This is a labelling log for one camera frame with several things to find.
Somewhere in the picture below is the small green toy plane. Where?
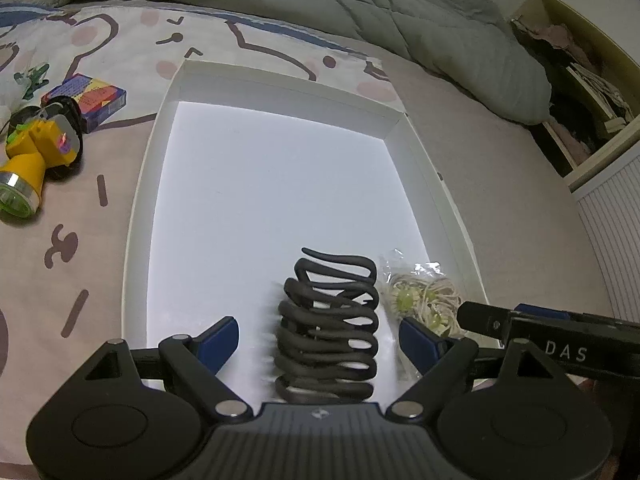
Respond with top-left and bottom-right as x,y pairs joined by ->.
13,63 -> 51,101

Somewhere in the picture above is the yellow flashlight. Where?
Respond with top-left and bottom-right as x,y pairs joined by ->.
0,114 -> 84,219

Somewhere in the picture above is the black cable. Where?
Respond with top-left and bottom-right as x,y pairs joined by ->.
272,247 -> 382,406

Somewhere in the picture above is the green quilt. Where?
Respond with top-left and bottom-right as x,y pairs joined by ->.
35,0 -> 554,124

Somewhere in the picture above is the clear bag of rubber bands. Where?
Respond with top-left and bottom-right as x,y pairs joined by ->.
377,249 -> 467,386

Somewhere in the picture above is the white ribbed panel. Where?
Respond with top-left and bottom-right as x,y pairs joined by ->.
570,149 -> 640,322

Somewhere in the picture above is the blue card box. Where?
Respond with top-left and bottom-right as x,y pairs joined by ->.
41,74 -> 127,135

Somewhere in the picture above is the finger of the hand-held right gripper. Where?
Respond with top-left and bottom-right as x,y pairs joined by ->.
456,301 -> 514,342
514,303 -> 574,321

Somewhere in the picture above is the white cardboard box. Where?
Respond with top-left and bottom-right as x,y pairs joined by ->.
121,59 -> 502,397

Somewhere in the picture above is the wooden shelf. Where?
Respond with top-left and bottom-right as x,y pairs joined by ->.
507,0 -> 640,194

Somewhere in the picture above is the black round object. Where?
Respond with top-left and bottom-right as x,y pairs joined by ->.
7,95 -> 84,137

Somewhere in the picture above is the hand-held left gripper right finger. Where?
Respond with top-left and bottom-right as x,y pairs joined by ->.
387,317 -> 576,419

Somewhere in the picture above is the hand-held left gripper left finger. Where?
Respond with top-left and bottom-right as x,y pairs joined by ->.
62,316 -> 249,420

